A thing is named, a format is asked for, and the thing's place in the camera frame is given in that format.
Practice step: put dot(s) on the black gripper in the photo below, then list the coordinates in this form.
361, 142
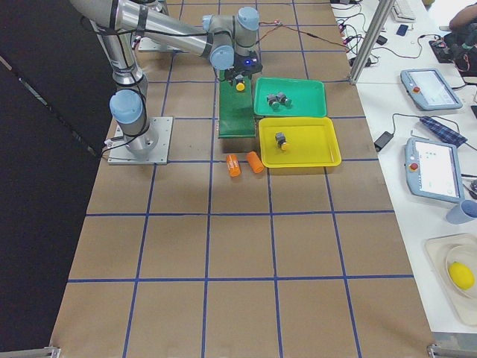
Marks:
236, 76

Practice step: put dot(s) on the yellow push button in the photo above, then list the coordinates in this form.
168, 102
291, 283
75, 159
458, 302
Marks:
282, 142
239, 84

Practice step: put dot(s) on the green push button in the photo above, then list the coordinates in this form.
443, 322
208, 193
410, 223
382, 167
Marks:
273, 101
283, 99

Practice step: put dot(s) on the plain orange cylinder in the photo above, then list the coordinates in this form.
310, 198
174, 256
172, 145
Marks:
255, 162

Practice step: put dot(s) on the orange cylinder with 4680 text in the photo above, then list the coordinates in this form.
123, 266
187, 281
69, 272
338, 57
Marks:
233, 165

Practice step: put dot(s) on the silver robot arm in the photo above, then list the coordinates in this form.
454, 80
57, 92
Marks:
124, 27

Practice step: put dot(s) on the green conveyor belt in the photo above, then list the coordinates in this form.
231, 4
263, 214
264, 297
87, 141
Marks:
236, 116

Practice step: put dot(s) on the green plastic tray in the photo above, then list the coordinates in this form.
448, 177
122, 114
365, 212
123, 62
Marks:
308, 97

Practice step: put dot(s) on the yellow plastic tray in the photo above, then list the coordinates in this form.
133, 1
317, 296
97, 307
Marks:
312, 142

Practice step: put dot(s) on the black power adapter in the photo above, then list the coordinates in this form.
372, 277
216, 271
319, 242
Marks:
383, 140

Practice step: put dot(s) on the blue phone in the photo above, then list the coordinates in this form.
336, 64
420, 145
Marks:
402, 30

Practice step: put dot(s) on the white keyboard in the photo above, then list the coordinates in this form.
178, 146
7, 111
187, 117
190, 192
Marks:
402, 12

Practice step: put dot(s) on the far blue teach pendant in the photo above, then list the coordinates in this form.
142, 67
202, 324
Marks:
429, 90

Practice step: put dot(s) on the blue teach pendant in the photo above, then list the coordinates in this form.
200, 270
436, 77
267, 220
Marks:
432, 170
429, 90

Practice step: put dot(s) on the near blue teach pendant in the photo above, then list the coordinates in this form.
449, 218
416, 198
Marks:
432, 170

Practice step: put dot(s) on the blue plaid cloth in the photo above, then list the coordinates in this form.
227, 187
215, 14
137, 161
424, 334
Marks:
442, 132

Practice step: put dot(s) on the person in dark clothes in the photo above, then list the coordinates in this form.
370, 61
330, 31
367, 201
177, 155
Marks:
460, 26

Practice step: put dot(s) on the beige tray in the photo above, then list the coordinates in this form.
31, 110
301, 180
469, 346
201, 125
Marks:
437, 249

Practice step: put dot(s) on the blue plastic cup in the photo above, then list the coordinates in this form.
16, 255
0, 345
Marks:
462, 213

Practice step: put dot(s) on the white bowl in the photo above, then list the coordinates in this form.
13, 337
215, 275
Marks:
465, 254

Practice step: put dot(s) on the yellow lemon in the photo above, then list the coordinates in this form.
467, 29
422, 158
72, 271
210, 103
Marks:
461, 275

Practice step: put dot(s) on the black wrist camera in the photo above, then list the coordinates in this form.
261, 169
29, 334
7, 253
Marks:
249, 64

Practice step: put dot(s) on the aluminium frame post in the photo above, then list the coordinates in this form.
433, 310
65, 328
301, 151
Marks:
377, 22

